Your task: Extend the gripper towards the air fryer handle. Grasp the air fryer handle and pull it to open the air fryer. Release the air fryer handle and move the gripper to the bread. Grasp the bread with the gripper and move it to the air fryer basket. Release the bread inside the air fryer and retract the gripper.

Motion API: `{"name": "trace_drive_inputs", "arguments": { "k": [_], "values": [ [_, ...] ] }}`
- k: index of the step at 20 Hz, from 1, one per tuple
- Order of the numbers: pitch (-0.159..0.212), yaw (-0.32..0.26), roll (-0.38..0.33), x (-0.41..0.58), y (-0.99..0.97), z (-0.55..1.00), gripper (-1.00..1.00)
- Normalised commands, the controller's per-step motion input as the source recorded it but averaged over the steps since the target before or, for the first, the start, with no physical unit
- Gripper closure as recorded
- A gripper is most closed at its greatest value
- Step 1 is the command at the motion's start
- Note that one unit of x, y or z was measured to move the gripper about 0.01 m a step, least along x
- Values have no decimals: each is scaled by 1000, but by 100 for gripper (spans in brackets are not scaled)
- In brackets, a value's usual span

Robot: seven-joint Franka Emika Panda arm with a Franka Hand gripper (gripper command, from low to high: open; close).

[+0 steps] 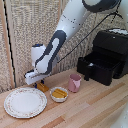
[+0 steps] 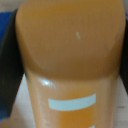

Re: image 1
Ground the beige woven folding screen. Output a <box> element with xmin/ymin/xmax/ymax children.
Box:
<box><xmin>0</xmin><ymin>0</ymin><xmax>128</xmax><ymax>94</ymax></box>

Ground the white ceramic bowl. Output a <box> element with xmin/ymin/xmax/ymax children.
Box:
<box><xmin>49</xmin><ymin>86</ymin><xmax>70</xmax><ymax>103</ymax></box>

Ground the black air fryer body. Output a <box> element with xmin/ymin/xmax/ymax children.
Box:
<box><xmin>92</xmin><ymin>28</ymin><xmax>128</xmax><ymax>80</ymax></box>

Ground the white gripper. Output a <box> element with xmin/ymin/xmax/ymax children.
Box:
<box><xmin>24</xmin><ymin>68</ymin><xmax>52</xmax><ymax>89</ymax></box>

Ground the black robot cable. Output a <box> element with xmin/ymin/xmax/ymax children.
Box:
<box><xmin>57</xmin><ymin>11</ymin><xmax>128</xmax><ymax>64</ymax></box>

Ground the pink plastic cup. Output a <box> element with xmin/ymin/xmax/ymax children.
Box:
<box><xmin>67</xmin><ymin>73</ymin><xmax>82</xmax><ymax>94</ymax></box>

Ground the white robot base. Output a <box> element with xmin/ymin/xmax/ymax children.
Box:
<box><xmin>112</xmin><ymin>105</ymin><xmax>128</xmax><ymax>128</ymax></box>

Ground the yellow bread block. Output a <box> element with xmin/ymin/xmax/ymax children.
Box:
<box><xmin>36</xmin><ymin>82</ymin><xmax>51</xmax><ymax>93</ymax></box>

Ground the white floral rim plate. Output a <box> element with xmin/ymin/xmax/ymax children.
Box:
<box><xmin>3</xmin><ymin>87</ymin><xmax>48</xmax><ymax>120</ymax></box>

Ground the yellow bread stick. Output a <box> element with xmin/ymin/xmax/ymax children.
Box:
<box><xmin>54</xmin><ymin>88</ymin><xmax>68</xmax><ymax>97</ymax></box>
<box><xmin>51</xmin><ymin>90</ymin><xmax>66</xmax><ymax>99</ymax></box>

